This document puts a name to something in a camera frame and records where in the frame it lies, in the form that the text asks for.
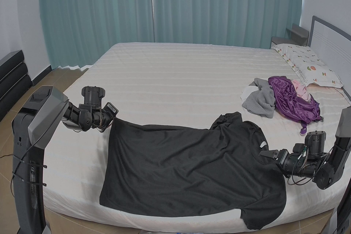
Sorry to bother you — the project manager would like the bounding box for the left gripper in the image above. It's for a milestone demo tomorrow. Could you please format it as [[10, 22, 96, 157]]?
[[97, 112, 115, 130]]

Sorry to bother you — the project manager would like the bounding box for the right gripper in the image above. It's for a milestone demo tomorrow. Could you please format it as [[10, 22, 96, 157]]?
[[275, 149, 295, 173]]

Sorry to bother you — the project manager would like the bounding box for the black T-shirt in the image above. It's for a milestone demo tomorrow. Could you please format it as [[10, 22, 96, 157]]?
[[99, 112, 287, 230]]

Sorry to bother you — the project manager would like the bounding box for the purple satin garment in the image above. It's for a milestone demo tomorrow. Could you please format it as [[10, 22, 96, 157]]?
[[268, 76, 324, 135]]

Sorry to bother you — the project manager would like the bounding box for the grey garment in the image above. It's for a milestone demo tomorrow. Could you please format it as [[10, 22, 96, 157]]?
[[241, 78, 276, 119]]

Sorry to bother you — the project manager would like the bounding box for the pink garment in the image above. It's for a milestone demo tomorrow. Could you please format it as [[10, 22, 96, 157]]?
[[291, 79, 312, 103]]

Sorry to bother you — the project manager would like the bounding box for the white garment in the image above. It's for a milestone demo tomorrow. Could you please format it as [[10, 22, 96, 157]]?
[[241, 86, 257, 102]]

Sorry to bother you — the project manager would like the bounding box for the bed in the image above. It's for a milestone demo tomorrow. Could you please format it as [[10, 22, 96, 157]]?
[[41, 16, 351, 231]]

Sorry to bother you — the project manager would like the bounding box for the white printed pillow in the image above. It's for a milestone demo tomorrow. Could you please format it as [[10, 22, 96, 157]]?
[[274, 44, 344, 88]]

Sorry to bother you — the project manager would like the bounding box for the black chest of drawers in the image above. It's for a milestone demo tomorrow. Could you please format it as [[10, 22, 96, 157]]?
[[0, 50, 33, 121]]

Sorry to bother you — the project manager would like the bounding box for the grey bedside table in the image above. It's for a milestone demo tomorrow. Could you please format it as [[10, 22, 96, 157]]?
[[271, 23, 310, 48]]

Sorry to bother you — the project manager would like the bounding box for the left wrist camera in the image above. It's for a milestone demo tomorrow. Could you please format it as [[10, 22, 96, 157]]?
[[105, 103, 119, 116]]

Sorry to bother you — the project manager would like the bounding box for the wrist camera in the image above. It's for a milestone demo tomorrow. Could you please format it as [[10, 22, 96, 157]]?
[[292, 144, 307, 158], [105, 103, 119, 116]]

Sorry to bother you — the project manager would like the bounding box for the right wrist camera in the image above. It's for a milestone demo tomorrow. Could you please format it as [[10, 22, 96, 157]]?
[[292, 144, 307, 158]]

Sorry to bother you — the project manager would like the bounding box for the black cable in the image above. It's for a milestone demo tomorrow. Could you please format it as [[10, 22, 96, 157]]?
[[286, 175, 306, 186], [11, 142, 39, 198]]

